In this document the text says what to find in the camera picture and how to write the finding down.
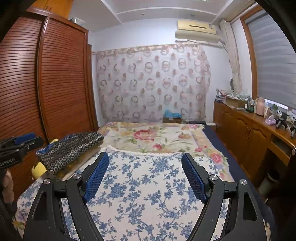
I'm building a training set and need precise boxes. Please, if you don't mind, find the pink floral bed blanket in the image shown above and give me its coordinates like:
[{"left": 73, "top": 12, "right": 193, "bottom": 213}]
[{"left": 98, "top": 121, "right": 235, "bottom": 183}]

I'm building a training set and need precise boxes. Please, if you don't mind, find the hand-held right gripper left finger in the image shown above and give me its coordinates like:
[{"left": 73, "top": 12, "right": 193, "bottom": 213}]
[{"left": 23, "top": 152, "right": 110, "bottom": 241}]

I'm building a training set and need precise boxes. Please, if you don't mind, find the beige wall air conditioner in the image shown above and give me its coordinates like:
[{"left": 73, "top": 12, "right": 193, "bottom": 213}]
[{"left": 174, "top": 20, "right": 219, "bottom": 44}]

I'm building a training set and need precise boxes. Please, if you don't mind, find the wooden louvered wardrobe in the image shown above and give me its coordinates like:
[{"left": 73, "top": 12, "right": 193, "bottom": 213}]
[{"left": 0, "top": 6, "right": 99, "bottom": 204}]

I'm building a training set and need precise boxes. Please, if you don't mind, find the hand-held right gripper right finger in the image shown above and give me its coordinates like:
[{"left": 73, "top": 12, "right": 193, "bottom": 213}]
[{"left": 181, "top": 153, "right": 265, "bottom": 241}]

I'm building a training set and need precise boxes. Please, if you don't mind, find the brown cardboard box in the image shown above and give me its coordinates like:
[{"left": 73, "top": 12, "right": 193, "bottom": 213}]
[{"left": 163, "top": 116, "right": 182, "bottom": 124}]

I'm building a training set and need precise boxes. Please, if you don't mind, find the blue floral white bedsheet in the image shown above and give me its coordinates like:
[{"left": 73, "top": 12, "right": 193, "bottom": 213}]
[{"left": 15, "top": 145, "right": 234, "bottom": 241}]

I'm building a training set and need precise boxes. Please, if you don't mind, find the circle patterned sheer curtain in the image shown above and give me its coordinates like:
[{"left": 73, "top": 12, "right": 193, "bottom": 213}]
[{"left": 92, "top": 44, "right": 211, "bottom": 124}]

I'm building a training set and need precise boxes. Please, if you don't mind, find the cream tied curtain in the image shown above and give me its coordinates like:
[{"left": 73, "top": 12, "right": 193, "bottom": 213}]
[{"left": 219, "top": 20, "right": 243, "bottom": 98}]

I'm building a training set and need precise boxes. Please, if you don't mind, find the navy patterned satin pajama top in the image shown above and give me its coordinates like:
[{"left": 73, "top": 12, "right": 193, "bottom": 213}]
[{"left": 36, "top": 132, "right": 105, "bottom": 175}]

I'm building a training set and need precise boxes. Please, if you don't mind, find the blue crumpled cloth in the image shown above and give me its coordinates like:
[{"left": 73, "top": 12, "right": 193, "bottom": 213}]
[{"left": 164, "top": 109, "right": 182, "bottom": 118}]

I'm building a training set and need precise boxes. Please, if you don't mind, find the shallow open cardboard box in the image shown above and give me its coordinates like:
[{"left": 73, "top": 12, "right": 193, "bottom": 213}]
[{"left": 225, "top": 96, "right": 247, "bottom": 109}]

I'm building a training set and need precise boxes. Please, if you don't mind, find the stack of papers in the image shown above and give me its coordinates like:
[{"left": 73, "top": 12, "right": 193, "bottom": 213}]
[{"left": 215, "top": 88, "right": 228, "bottom": 102}]

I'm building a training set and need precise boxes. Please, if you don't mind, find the small black tripod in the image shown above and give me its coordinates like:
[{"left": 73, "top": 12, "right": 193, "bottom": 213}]
[{"left": 276, "top": 112, "right": 289, "bottom": 129}]

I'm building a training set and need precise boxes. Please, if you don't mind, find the navy mattress sheet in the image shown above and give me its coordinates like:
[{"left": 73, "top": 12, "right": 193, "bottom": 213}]
[{"left": 202, "top": 125, "right": 275, "bottom": 241}]

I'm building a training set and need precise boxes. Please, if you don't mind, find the yellow plush toy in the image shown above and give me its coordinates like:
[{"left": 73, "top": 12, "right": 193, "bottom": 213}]
[{"left": 32, "top": 138, "right": 59, "bottom": 180}]

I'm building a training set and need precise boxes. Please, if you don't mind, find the pink thermos jug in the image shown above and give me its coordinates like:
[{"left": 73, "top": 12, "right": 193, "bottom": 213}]
[{"left": 255, "top": 97, "right": 265, "bottom": 116}]

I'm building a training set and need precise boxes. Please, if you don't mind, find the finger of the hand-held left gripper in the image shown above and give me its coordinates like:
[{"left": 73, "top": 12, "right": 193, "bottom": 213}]
[
  {"left": 0, "top": 137, "right": 45, "bottom": 154},
  {"left": 0, "top": 133, "right": 37, "bottom": 146}
]

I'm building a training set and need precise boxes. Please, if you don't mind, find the person's left hand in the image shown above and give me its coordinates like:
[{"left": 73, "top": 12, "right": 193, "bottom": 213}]
[{"left": 2, "top": 169, "right": 14, "bottom": 202}]

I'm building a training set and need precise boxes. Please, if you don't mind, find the wooden sideboard cabinet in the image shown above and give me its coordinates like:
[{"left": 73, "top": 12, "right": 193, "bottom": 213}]
[{"left": 213, "top": 101, "right": 296, "bottom": 193}]

